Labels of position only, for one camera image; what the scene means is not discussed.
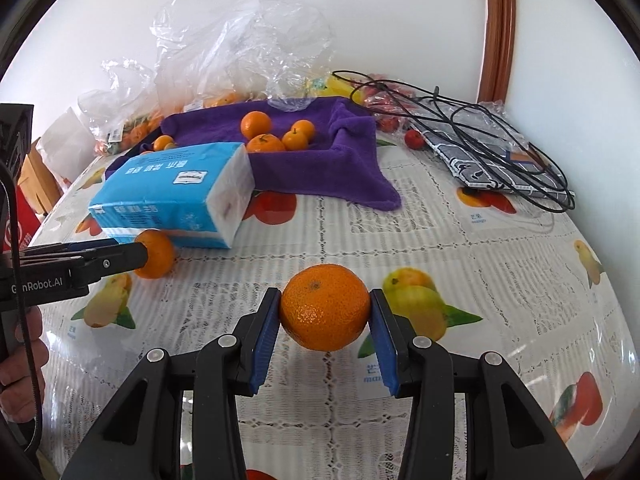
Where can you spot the white paper bag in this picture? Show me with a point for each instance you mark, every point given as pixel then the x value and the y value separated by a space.
pixel 65 145

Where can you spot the fruit print tablecloth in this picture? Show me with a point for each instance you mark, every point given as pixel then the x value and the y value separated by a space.
pixel 500 270

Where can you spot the yellow fruit package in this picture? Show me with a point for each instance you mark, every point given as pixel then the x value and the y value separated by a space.
pixel 332 85

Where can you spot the wooden door frame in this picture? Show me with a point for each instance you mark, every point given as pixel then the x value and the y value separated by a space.
pixel 500 25

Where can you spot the patterned cloth in plastic wrap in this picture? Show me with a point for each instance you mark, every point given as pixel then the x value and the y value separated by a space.
pixel 480 170

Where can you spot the person's left hand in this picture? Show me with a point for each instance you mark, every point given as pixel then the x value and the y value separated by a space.
pixel 15 380

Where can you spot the plastic bag of small oranges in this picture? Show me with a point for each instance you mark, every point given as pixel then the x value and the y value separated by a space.
pixel 135 127

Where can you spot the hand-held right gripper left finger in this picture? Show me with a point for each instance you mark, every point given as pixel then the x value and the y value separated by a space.
pixel 265 345

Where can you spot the plastic bag of red fruits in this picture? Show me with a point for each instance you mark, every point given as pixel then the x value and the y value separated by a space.
pixel 387 122

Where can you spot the orange with green stem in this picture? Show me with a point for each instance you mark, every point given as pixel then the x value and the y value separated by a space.
pixel 265 144

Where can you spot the wooden chair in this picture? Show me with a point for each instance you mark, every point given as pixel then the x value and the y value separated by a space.
pixel 35 170

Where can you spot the small red fruit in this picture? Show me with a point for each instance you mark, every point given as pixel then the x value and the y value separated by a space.
pixel 414 139

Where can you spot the large clear plastic bag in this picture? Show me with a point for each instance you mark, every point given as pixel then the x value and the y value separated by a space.
pixel 225 45

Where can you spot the large orange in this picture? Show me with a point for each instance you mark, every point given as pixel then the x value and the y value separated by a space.
pixel 157 255
pixel 325 307

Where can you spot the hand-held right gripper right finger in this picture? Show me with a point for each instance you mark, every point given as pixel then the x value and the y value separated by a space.
pixel 385 355

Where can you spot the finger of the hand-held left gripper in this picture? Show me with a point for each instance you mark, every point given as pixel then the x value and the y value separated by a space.
pixel 115 262
pixel 70 250

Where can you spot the red box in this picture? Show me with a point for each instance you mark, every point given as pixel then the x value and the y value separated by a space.
pixel 25 220

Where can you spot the purple towel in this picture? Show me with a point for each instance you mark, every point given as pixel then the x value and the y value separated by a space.
pixel 310 175

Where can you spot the blue tissue pack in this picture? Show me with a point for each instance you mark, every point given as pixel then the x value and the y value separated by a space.
pixel 165 190

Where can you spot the medium orange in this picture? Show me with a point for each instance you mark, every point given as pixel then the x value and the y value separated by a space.
pixel 256 124

